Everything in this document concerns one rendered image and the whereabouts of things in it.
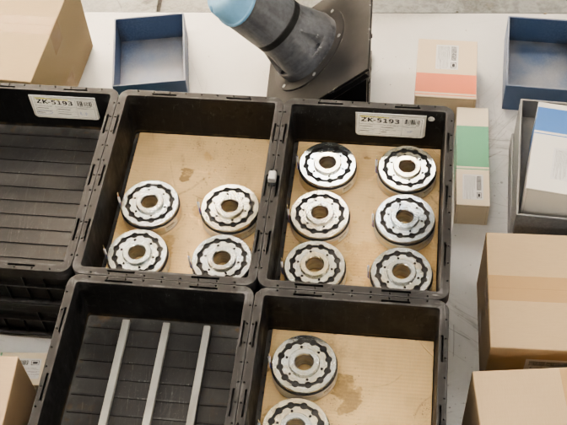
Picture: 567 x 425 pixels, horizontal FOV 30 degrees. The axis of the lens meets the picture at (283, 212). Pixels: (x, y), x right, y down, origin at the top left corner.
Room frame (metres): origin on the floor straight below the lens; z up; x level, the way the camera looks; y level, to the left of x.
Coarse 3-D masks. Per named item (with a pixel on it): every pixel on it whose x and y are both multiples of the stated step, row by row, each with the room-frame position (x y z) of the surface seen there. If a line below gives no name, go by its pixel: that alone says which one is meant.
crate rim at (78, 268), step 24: (120, 96) 1.32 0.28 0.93; (144, 96) 1.32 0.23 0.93; (168, 96) 1.31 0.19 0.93; (192, 96) 1.31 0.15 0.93; (216, 96) 1.30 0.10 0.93; (240, 96) 1.30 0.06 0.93; (264, 96) 1.29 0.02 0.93; (120, 120) 1.26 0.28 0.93; (96, 192) 1.10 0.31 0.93; (264, 192) 1.09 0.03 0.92; (264, 216) 1.03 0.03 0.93
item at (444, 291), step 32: (288, 128) 1.21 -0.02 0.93; (448, 128) 1.18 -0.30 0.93; (448, 160) 1.11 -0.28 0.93; (448, 192) 1.04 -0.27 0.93; (448, 224) 0.98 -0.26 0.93; (448, 256) 0.92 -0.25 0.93; (288, 288) 0.88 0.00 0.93; (320, 288) 0.88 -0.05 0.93; (352, 288) 0.87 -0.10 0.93; (384, 288) 0.87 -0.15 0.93; (448, 288) 0.86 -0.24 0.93
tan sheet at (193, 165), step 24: (144, 144) 1.29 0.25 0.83; (168, 144) 1.28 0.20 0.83; (192, 144) 1.28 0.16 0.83; (216, 144) 1.27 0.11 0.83; (240, 144) 1.27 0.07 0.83; (264, 144) 1.26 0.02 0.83; (144, 168) 1.23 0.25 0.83; (168, 168) 1.23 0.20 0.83; (192, 168) 1.22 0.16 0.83; (216, 168) 1.22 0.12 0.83; (240, 168) 1.21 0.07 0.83; (264, 168) 1.21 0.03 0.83; (192, 192) 1.17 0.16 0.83; (120, 216) 1.13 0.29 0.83; (192, 216) 1.11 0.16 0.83; (168, 240) 1.06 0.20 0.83; (192, 240) 1.06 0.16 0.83
